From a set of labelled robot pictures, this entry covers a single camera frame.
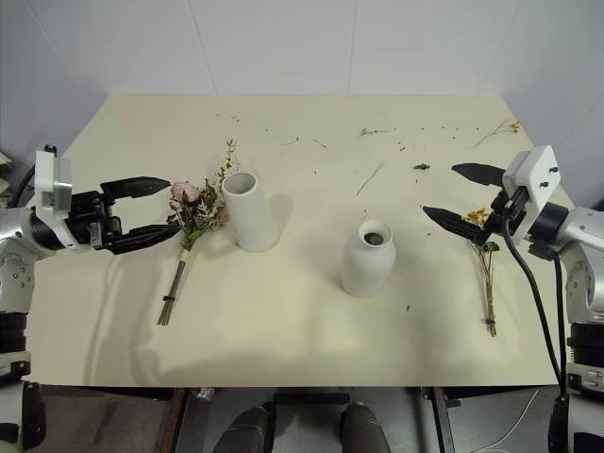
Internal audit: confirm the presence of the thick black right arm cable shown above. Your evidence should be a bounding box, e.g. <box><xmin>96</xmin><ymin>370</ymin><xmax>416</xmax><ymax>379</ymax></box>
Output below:
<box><xmin>502</xmin><ymin>214</ymin><xmax>568</xmax><ymax>397</ymax></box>

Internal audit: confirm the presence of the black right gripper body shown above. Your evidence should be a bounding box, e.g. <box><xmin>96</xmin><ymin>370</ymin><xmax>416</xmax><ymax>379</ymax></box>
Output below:
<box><xmin>482</xmin><ymin>185</ymin><xmax>529</xmax><ymax>239</ymax></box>

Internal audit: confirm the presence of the thin white cable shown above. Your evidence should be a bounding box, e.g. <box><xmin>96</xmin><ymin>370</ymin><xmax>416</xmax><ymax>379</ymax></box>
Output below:
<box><xmin>477</xmin><ymin>388</ymin><xmax>542</xmax><ymax>453</ymax></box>

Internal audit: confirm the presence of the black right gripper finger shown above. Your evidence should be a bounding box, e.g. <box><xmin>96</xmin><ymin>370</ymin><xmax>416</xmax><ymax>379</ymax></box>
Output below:
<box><xmin>450</xmin><ymin>162</ymin><xmax>509</xmax><ymax>188</ymax></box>
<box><xmin>421</xmin><ymin>205</ymin><xmax>492</xmax><ymax>246</ymax></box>

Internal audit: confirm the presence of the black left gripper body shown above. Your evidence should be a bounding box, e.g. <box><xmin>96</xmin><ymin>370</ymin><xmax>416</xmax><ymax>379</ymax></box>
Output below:
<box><xmin>64</xmin><ymin>190</ymin><xmax>125</xmax><ymax>251</ymax></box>

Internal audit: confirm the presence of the white bottle-shaped vase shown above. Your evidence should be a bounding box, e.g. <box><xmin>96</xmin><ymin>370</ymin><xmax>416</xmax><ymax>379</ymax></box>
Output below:
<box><xmin>339</xmin><ymin>219</ymin><xmax>397</xmax><ymax>299</ymax></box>

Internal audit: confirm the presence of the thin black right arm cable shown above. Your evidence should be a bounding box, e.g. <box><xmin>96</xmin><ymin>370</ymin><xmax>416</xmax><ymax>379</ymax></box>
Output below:
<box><xmin>552</xmin><ymin>252</ymin><xmax>569</xmax><ymax>395</ymax></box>

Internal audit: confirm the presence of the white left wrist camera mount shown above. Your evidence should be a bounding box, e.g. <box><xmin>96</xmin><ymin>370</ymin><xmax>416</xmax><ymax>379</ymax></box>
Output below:
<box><xmin>31</xmin><ymin>144</ymin><xmax>75</xmax><ymax>223</ymax></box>

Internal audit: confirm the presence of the yellow dried flower bouquet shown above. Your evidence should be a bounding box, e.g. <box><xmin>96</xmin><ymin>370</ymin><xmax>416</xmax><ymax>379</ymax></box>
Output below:
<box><xmin>461</xmin><ymin>206</ymin><xmax>502</xmax><ymax>338</ymax></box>

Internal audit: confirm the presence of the pink rose dried bouquet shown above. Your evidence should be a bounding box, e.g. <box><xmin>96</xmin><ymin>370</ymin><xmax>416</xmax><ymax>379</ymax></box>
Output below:
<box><xmin>156</xmin><ymin>138</ymin><xmax>243</xmax><ymax>327</ymax></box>

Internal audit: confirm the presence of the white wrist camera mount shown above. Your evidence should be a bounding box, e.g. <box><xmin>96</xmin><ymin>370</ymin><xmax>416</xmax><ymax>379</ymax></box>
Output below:
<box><xmin>501</xmin><ymin>144</ymin><xmax>562</xmax><ymax>244</ymax></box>
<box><xmin>31</xmin><ymin>144</ymin><xmax>75</xmax><ymax>223</ymax></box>

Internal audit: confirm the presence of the bent thin dry twig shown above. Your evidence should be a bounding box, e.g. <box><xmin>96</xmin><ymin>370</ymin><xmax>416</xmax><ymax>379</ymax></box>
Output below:
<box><xmin>279</xmin><ymin>136</ymin><xmax>332</xmax><ymax>152</ymax></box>

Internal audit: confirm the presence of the thin loose dry stem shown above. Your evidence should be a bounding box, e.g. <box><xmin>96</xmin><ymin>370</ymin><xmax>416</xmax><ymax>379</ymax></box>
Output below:
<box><xmin>355</xmin><ymin>163</ymin><xmax>384</xmax><ymax>196</ymax></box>

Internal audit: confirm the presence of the dark rounded shape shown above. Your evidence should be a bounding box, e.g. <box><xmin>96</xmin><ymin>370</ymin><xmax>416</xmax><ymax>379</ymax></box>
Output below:
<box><xmin>213</xmin><ymin>402</ymin><xmax>276</xmax><ymax>453</ymax></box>
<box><xmin>340</xmin><ymin>401</ymin><xmax>391</xmax><ymax>453</ymax></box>

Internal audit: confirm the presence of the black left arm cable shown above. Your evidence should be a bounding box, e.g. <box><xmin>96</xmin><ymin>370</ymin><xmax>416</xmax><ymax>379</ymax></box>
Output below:
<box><xmin>12</xmin><ymin>162</ymin><xmax>39</xmax><ymax>209</ymax></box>

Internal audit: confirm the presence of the rusty metal table leg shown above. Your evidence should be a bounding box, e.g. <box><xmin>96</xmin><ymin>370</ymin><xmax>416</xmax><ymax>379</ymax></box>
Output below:
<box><xmin>430</xmin><ymin>387</ymin><xmax>455</xmax><ymax>453</ymax></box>
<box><xmin>157</xmin><ymin>387</ymin><xmax>188</xmax><ymax>453</ymax></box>

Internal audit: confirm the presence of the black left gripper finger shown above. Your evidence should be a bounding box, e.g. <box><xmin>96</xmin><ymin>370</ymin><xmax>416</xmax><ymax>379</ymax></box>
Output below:
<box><xmin>100</xmin><ymin>224</ymin><xmax>183</xmax><ymax>257</ymax></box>
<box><xmin>99</xmin><ymin>176</ymin><xmax>173</xmax><ymax>200</ymax></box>

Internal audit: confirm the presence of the white cylinder vase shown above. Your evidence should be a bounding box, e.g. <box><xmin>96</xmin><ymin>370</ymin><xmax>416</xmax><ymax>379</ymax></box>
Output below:
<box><xmin>221</xmin><ymin>171</ymin><xmax>281</xmax><ymax>253</ymax></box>

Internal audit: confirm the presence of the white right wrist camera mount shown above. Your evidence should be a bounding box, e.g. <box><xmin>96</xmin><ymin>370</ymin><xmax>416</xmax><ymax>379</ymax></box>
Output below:
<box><xmin>501</xmin><ymin>144</ymin><xmax>562</xmax><ymax>244</ymax></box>

